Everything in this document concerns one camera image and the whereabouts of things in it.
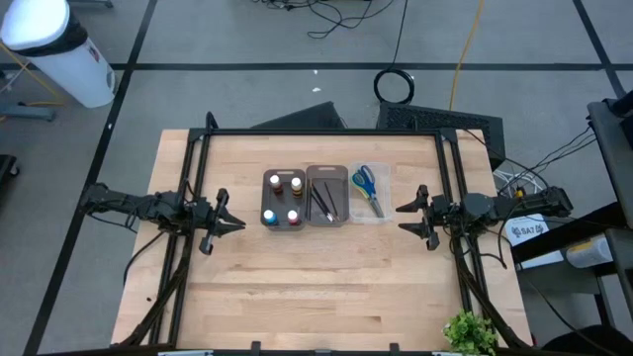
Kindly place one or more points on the white plastic container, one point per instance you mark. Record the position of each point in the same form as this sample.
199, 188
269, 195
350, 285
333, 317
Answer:
588, 251

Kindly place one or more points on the black slanted panel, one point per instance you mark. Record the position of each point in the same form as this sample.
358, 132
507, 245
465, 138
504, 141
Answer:
306, 118

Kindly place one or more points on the grey plastic bin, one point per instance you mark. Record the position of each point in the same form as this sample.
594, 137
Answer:
284, 200
341, 180

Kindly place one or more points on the small green plant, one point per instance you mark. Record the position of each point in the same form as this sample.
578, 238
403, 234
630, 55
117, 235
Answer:
470, 333

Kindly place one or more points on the clear plastic bin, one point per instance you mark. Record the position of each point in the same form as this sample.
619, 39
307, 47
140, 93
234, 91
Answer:
383, 183

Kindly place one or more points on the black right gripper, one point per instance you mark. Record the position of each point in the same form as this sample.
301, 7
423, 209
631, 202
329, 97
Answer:
442, 215

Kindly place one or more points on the thin black brush silver ferrule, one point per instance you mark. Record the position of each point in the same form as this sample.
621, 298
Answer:
332, 200

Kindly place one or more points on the black caster base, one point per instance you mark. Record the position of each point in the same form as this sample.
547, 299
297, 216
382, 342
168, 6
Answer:
7, 167

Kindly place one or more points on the white trash can black bag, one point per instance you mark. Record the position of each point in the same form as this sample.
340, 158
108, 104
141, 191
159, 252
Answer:
64, 54

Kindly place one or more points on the white printed label sheet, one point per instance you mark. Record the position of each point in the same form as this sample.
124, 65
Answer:
529, 232

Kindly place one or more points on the yellow paint bottle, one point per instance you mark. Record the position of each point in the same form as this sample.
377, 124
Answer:
296, 185

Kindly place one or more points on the black equipment cart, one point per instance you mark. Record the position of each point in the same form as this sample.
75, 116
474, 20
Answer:
613, 148

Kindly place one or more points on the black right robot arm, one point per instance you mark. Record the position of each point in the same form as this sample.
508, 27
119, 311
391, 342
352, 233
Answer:
514, 205

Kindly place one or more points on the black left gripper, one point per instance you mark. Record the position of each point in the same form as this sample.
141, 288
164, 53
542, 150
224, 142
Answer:
210, 222

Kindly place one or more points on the brown-orange paint bottle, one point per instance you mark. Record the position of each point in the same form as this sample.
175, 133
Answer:
275, 182

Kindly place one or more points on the red-orange paint bottle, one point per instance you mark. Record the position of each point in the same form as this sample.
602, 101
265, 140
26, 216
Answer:
293, 216

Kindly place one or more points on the blue paint bottle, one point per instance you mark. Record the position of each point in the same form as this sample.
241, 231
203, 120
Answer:
269, 216

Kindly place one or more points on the grey stand foot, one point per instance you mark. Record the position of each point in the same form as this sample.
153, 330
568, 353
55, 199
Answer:
27, 113

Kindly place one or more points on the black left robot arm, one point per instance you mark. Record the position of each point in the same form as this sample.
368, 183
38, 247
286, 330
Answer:
128, 205

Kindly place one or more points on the black perforated computer case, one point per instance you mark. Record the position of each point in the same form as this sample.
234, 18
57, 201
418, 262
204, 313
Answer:
440, 121

